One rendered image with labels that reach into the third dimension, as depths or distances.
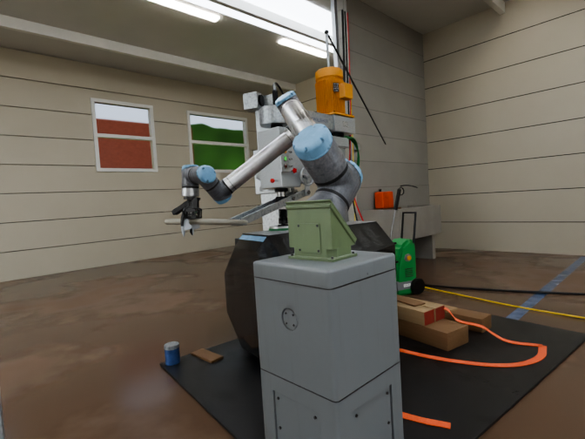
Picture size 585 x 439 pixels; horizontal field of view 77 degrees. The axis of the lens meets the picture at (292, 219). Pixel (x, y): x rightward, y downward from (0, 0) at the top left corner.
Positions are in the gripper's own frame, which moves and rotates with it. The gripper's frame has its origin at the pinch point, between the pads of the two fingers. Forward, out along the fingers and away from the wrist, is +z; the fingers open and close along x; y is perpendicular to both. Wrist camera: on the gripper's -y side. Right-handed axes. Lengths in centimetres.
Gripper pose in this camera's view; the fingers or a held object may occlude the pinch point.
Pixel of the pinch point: (186, 233)
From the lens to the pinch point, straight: 208.2
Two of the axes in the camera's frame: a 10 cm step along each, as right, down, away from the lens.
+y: 9.7, 0.2, -2.6
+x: 2.6, -0.3, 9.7
